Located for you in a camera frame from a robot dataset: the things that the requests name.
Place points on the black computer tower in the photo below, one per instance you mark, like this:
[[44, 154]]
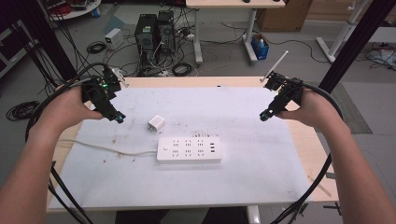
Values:
[[166, 31], [145, 35]]

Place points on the white-legged wooden desk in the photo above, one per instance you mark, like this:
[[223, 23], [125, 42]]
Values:
[[233, 3]]

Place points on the white power strip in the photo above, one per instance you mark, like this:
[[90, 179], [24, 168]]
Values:
[[190, 150]]

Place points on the round white table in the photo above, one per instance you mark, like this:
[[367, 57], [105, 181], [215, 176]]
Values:
[[77, 9]]

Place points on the person's left hand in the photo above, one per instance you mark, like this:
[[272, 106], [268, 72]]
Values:
[[67, 107]]

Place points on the small white box device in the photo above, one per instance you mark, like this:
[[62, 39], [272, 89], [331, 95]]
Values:
[[114, 38]]

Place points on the white metal stand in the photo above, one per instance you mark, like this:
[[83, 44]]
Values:
[[344, 31]]

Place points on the person's right hand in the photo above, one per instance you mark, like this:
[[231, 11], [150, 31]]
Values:
[[316, 109]]

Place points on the cardboard box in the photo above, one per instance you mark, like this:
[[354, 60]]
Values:
[[285, 15]]

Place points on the white table leg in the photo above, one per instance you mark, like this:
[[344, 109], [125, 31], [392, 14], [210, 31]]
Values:
[[253, 215]]

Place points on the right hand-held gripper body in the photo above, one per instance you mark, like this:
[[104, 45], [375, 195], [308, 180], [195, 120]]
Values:
[[288, 90]]

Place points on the blue storage box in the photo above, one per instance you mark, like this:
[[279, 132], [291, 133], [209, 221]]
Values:
[[260, 46]]

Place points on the grey floor mat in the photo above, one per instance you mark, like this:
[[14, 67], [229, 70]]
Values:
[[353, 109]]

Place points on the black frame post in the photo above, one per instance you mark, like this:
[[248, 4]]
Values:
[[46, 37], [355, 46]]

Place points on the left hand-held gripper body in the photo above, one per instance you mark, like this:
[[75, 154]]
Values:
[[100, 91]]

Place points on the white table mat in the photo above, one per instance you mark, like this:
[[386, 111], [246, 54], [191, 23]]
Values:
[[199, 183]]

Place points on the white charger plug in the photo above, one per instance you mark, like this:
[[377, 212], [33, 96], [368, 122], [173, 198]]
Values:
[[156, 123]]

